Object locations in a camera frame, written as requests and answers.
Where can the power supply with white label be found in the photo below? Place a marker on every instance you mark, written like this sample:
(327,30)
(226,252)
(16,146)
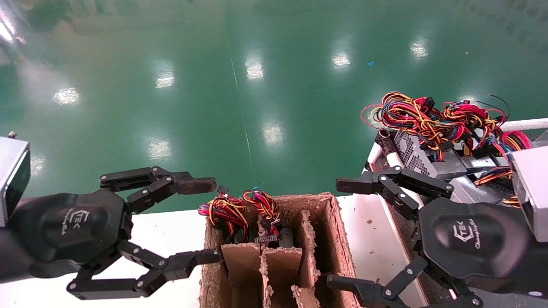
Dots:
(479,163)

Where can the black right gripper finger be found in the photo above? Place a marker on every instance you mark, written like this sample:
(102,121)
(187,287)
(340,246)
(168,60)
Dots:
(372,295)
(385,182)

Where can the gray wrist camera box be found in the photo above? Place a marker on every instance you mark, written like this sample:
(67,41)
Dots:
(533,192)
(10,179)

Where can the gray left wrist camera box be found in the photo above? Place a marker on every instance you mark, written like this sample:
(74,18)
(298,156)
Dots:
(10,179)

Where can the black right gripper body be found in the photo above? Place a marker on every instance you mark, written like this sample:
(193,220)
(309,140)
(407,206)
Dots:
(471,239)

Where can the gray metal power supply case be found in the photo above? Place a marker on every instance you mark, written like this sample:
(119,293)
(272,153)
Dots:
(413,154)

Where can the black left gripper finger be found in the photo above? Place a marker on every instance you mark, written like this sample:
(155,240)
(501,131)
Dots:
(171,265)
(158,182)

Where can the white frame pipe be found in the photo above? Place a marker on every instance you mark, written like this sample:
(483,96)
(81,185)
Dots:
(524,125)

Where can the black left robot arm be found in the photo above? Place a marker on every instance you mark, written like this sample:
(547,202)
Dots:
(7,261)

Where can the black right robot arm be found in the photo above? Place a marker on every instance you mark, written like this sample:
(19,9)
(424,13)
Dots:
(537,267)

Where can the gray right wrist camera box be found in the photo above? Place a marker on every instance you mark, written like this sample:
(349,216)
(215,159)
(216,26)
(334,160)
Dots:
(533,192)

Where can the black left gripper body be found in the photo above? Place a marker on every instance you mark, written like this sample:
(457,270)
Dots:
(72,226)

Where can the brown cardboard divider box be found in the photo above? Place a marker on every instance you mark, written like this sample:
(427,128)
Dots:
(329,239)

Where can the plain gray power supply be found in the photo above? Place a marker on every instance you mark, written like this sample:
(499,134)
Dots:
(471,188)

